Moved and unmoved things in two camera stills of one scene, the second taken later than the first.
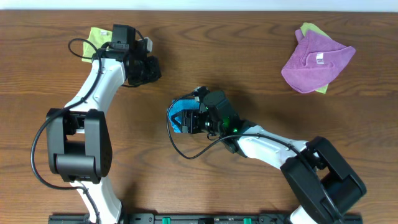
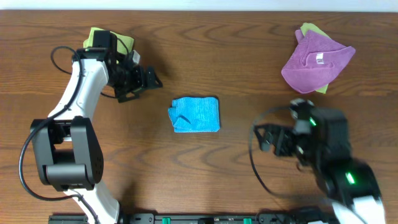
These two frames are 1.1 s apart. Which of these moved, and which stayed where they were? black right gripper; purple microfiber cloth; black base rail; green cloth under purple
Moved: black right gripper
Stayed: black base rail; purple microfiber cloth; green cloth under purple
